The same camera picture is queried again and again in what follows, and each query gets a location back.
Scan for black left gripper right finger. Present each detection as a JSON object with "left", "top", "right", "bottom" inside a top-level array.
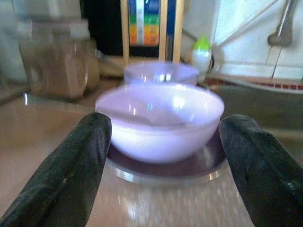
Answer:
[{"left": 219, "top": 114, "right": 303, "bottom": 227}]

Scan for light purple plastic bowl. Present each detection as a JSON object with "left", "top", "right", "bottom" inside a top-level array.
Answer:
[
  {"left": 123, "top": 61, "right": 200, "bottom": 87},
  {"left": 94, "top": 84, "right": 225, "bottom": 164}
]

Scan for blender with clear jar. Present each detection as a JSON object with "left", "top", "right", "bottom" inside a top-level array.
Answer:
[{"left": 18, "top": 17, "right": 100, "bottom": 100}]

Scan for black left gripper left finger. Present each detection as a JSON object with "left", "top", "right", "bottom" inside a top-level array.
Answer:
[{"left": 0, "top": 112, "right": 112, "bottom": 227}]

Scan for grey metal faucet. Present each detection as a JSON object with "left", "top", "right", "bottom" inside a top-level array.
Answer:
[{"left": 267, "top": 0, "right": 299, "bottom": 47}]

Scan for stainless steel kitchen sink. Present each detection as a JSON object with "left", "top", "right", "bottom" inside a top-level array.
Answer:
[{"left": 201, "top": 77, "right": 303, "bottom": 164}]

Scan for water ionizer coloured buttons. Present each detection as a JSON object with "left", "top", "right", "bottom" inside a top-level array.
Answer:
[{"left": 80, "top": 0, "right": 185, "bottom": 63}]

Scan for white bottle green cap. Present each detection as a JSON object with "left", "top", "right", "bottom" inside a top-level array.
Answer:
[{"left": 190, "top": 34, "right": 213, "bottom": 76}]

